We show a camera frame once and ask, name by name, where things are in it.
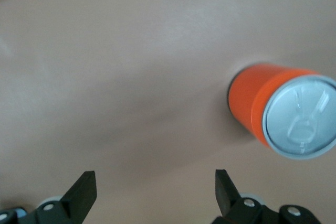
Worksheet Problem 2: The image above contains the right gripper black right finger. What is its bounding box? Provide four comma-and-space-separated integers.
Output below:
212, 169, 321, 224

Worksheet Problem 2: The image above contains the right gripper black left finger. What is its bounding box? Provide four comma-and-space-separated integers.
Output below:
0, 170, 98, 224

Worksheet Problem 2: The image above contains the large orange can, grey lid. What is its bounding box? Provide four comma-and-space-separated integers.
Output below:
227, 62, 336, 161

